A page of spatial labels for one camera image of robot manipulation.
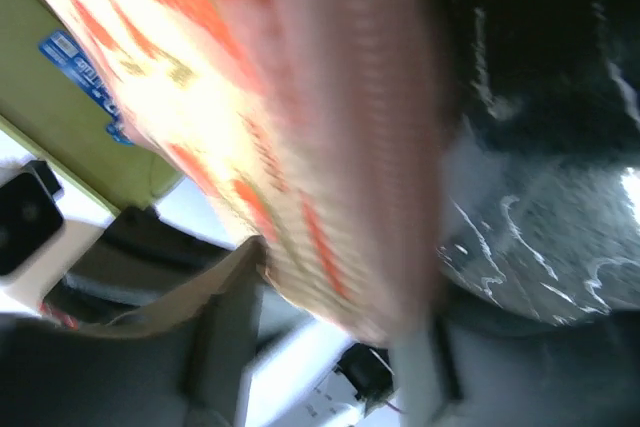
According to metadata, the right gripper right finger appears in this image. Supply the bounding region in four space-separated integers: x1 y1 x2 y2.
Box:
391 296 639 426

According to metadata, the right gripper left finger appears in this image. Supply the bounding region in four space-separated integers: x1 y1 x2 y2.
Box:
1 237 265 426

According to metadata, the pink patterned mesh laundry bag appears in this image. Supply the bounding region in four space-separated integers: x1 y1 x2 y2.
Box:
44 0 451 344

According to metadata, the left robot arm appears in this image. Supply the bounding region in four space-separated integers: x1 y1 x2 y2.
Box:
1 284 364 426

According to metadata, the olive green plastic basket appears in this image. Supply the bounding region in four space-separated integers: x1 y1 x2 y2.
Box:
1 0 181 213

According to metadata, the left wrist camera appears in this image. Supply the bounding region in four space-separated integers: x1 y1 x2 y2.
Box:
1 159 64 277

